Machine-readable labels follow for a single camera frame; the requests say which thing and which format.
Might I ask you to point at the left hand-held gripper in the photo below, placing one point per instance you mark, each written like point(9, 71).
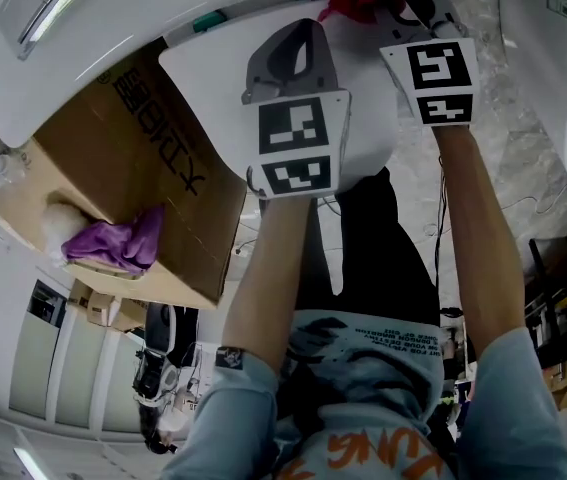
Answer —
point(293, 138)

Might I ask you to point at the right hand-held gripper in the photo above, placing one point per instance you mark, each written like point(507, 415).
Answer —
point(438, 78)

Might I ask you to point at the white toilet with tank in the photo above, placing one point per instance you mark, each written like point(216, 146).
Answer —
point(198, 78)

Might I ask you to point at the person's left forearm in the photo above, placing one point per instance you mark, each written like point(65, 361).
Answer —
point(268, 278)

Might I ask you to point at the person's right forearm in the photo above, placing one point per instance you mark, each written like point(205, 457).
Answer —
point(478, 228)

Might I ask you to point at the white toilet with raised lid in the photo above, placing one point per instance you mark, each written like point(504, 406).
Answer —
point(538, 43)

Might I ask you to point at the large cardboard box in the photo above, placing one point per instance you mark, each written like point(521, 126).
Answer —
point(113, 168)

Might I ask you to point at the person's black trousers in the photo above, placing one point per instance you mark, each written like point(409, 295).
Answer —
point(388, 258)

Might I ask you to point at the purple cloth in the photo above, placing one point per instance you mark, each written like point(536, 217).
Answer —
point(113, 243)

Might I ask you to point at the white fluffy ball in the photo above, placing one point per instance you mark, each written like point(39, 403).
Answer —
point(65, 223)

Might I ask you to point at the small cardboard box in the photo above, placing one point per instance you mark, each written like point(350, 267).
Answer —
point(88, 303)
point(128, 315)

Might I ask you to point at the black metal rack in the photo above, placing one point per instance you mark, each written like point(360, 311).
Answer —
point(553, 308)

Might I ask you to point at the person's light blue shirt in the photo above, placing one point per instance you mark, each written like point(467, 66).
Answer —
point(503, 418)

